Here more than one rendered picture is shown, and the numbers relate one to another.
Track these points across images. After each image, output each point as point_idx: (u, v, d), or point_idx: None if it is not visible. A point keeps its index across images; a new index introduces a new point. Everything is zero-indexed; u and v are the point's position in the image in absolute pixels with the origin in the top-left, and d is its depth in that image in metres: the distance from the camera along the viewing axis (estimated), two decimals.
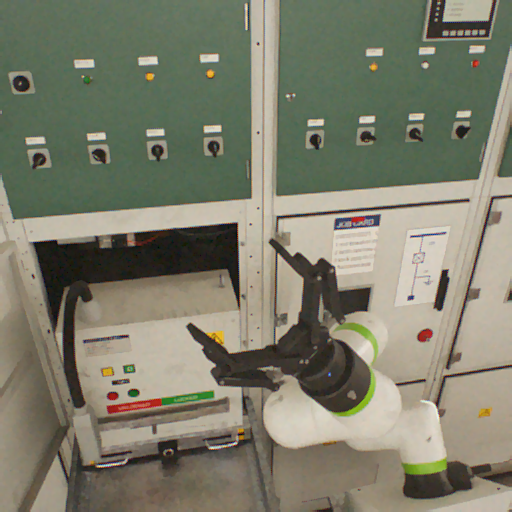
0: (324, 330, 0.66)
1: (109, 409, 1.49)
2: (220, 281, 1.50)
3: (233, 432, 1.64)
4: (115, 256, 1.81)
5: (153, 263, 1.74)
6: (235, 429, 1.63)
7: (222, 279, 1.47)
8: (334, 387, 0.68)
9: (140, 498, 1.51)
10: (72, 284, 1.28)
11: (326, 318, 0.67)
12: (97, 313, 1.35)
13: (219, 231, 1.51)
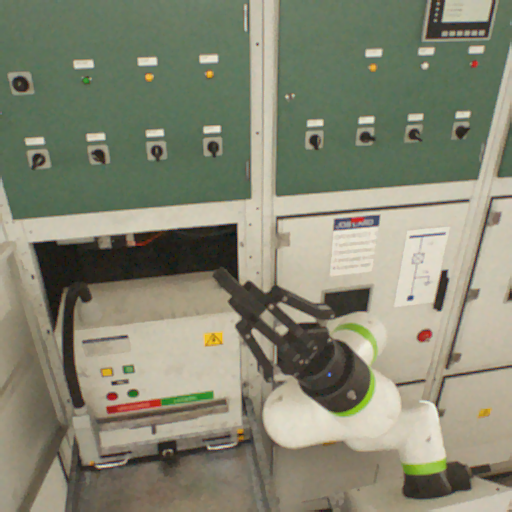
0: (324, 330, 0.66)
1: (108, 409, 1.49)
2: None
3: (233, 432, 1.64)
4: (115, 256, 1.81)
5: (153, 263, 1.74)
6: (235, 429, 1.63)
7: None
8: (334, 387, 0.68)
9: (140, 498, 1.51)
10: (71, 285, 1.29)
11: (316, 320, 0.66)
12: (96, 313, 1.35)
13: (218, 231, 1.51)
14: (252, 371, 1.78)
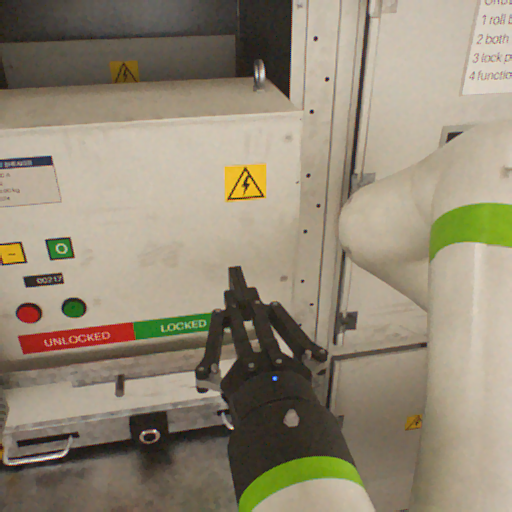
0: (304, 365, 0.47)
1: (25, 343, 0.72)
2: (256, 81, 0.73)
3: None
4: None
5: None
6: None
7: (261, 67, 0.70)
8: (272, 410, 0.39)
9: None
10: None
11: (302, 361, 0.48)
12: None
13: None
14: (303, 295, 1.01)
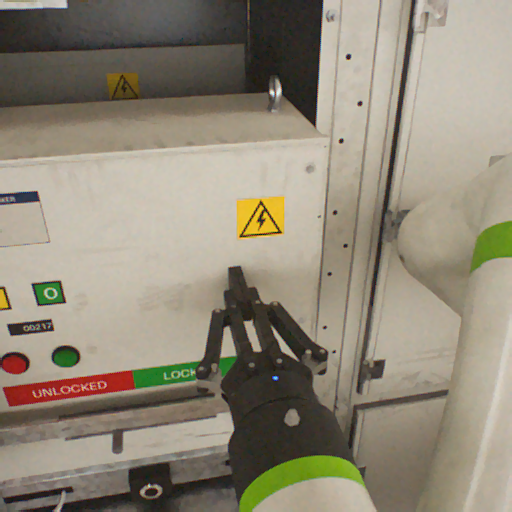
0: (304, 365, 0.47)
1: (11, 395, 0.64)
2: (271, 99, 0.65)
3: None
4: None
5: None
6: None
7: (277, 84, 0.61)
8: (273, 410, 0.39)
9: None
10: None
11: (302, 361, 0.48)
12: None
13: None
14: (325, 342, 0.89)
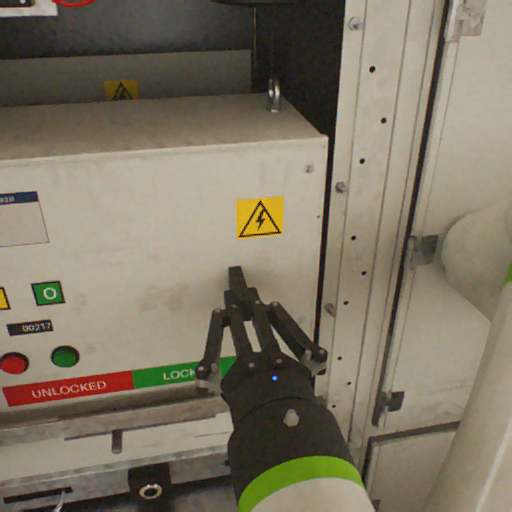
0: (304, 365, 0.47)
1: (10, 395, 0.64)
2: (270, 99, 0.65)
3: None
4: None
5: None
6: None
7: (276, 84, 0.61)
8: (272, 410, 0.39)
9: None
10: None
11: (302, 361, 0.48)
12: None
13: None
14: (339, 374, 0.83)
